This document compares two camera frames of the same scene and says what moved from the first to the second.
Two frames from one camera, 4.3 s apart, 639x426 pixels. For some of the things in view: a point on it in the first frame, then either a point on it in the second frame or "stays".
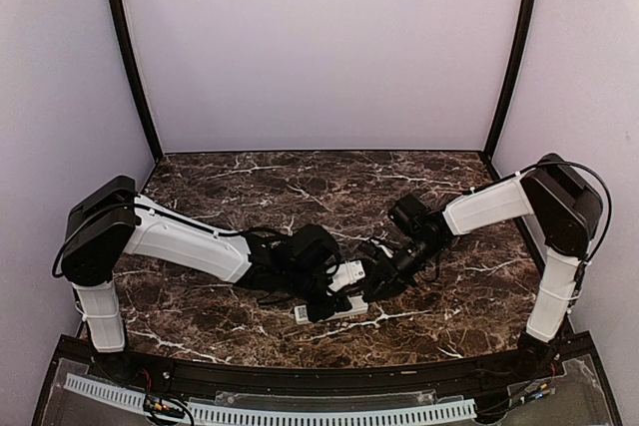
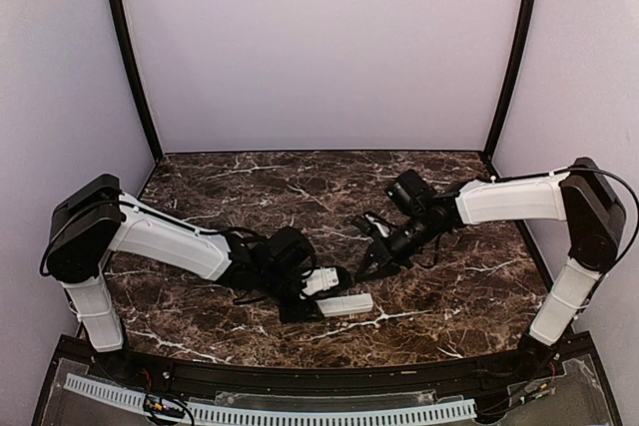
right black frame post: (524, 51) stays
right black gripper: (393, 283) -> (388, 262)
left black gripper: (337, 304) -> (300, 314)
